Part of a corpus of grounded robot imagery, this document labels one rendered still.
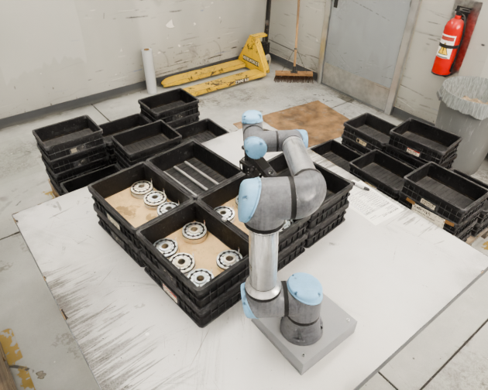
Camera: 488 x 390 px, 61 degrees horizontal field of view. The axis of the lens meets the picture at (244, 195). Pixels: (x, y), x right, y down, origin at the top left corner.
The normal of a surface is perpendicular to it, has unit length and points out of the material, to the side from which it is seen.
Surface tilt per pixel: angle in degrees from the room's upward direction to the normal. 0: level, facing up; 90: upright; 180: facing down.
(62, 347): 0
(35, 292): 0
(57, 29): 90
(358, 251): 0
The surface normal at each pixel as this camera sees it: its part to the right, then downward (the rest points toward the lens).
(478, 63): -0.79, 0.37
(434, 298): 0.01, -0.78
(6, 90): 0.61, 0.50
